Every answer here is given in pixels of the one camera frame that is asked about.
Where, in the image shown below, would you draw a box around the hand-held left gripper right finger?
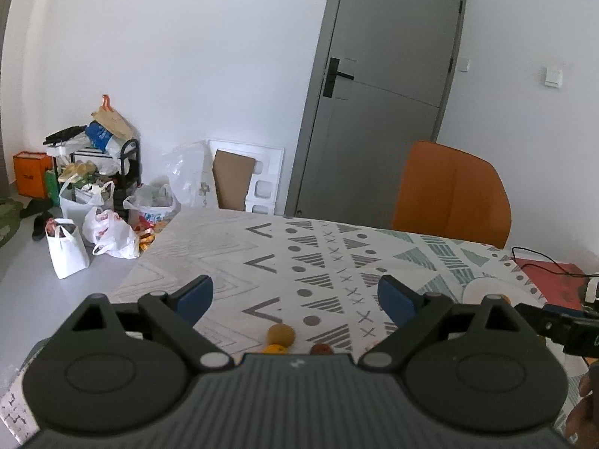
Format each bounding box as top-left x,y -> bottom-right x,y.
358,275 -> 540,371

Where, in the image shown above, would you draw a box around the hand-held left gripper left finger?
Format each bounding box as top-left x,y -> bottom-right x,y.
66,275 -> 235,373

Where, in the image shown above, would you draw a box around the white plate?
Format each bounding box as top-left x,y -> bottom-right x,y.
461,277 -> 520,308

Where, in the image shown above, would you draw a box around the brown kiwi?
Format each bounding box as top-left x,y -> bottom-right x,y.
267,324 -> 296,349

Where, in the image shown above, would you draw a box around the person's right hand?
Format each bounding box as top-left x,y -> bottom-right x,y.
564,364 -> 599,446

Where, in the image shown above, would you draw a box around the red orange printed mat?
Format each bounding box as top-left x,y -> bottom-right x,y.
512,257 -> 599,313

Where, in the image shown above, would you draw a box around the orange snack packet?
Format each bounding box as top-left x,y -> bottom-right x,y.
136,222 -> 167,251

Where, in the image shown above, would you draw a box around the white blue printed plastic bag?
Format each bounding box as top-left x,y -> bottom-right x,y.
122,184 -> 181,231

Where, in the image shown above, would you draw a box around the patterned white tablecloth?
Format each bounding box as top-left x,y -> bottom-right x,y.
0,209 -> 549,445

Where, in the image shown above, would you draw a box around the white red printed plastic bag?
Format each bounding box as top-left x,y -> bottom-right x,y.
83,208 -> 140,260

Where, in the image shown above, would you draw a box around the orange chair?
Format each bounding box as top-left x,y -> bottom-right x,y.
390,140 -> 512,250

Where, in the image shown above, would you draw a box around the clear plastic bag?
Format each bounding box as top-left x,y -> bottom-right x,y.
162,142 -> 219,210

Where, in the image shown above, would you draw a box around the brown cardboard sheet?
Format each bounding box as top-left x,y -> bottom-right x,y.
213,150 -> 256,211

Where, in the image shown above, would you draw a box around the white paper shopping bag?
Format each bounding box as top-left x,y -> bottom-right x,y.
45,218 -> 91,280

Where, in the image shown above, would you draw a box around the white foam panel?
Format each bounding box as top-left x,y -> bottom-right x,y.
206,139 -> 286,216

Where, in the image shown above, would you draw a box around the black shoe rack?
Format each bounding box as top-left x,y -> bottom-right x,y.
51,138 -> 142,207

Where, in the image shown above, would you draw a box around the black shoes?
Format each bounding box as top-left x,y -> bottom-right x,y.
20,196 -> 55,240

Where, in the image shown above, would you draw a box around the brown paper bag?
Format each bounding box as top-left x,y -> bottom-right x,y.
91,95 -> 134,141

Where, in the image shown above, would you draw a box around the green bag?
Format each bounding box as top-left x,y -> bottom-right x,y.
0,196 -> 25,250

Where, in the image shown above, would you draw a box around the orange box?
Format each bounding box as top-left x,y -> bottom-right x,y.
12,151 -> 54,199

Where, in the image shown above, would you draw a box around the flat black item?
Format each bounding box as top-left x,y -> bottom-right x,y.
44,126 -> 88,146

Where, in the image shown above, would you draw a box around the grey door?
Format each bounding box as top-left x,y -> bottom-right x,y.
285,0 -> 469,219

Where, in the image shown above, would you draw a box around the black cable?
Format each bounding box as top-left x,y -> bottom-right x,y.
511,246 -> 599,278

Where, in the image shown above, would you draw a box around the black door handle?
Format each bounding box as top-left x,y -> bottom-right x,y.
324,57 -> 355,98

